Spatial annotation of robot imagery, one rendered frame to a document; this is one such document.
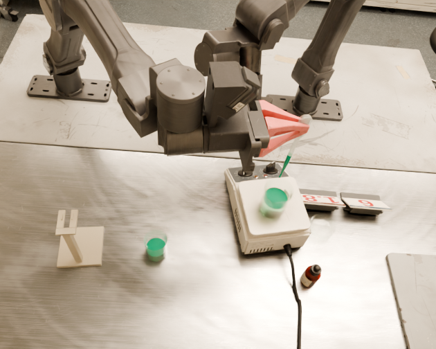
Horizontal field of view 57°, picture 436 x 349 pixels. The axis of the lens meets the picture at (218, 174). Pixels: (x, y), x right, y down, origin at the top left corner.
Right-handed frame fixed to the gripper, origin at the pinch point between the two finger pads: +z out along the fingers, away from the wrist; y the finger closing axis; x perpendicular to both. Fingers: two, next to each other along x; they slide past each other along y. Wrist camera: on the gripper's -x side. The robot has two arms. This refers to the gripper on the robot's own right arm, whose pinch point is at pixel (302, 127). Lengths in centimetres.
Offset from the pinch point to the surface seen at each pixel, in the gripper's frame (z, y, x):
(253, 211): -3.1, -0.8, 23.2
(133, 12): -22, 213, 127
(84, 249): -35.3, -1.1, 31.5
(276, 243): 1.0, -6.0, 27.2
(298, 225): 4.7, -4.7, 23.0
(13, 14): -97, 205, 123
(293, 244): 4.7, -6.1, 28.5
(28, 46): -51, 62, 34
